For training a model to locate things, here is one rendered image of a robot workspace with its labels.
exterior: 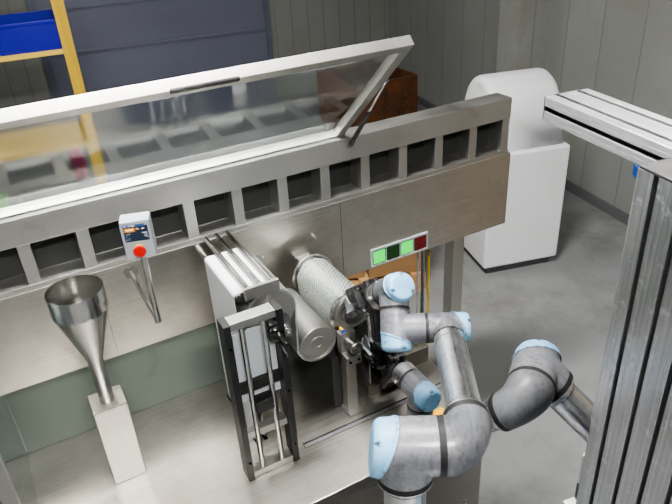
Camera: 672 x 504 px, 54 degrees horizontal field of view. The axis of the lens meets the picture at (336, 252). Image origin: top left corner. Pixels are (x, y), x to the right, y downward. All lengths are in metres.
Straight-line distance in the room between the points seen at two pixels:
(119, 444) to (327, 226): 0.93
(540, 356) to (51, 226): 1.32
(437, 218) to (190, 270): 0.94
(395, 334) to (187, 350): 0.84
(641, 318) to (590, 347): 2.99
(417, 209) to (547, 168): 2.06
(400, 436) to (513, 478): 1.95
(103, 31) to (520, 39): 4.44
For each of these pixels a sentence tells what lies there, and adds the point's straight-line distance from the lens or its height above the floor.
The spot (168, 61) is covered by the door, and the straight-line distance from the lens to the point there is 7.98.
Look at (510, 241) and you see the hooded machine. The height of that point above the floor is 0.24.
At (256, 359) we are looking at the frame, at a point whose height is 1.28.
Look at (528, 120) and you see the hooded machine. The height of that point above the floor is 1.03.
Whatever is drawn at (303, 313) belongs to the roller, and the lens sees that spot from 2.00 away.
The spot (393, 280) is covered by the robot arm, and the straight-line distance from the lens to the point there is 1.60.
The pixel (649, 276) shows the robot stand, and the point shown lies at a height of 1.89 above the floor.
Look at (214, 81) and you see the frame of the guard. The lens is 1.50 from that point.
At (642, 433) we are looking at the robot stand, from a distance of 1.10.
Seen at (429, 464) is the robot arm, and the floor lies 1.41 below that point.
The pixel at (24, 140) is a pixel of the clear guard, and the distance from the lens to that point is 1.55.
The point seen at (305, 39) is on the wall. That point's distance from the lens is 8.33.
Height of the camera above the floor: 2.38
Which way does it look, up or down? 30 degrees down
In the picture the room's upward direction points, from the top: 4 degrees counter-clockwise
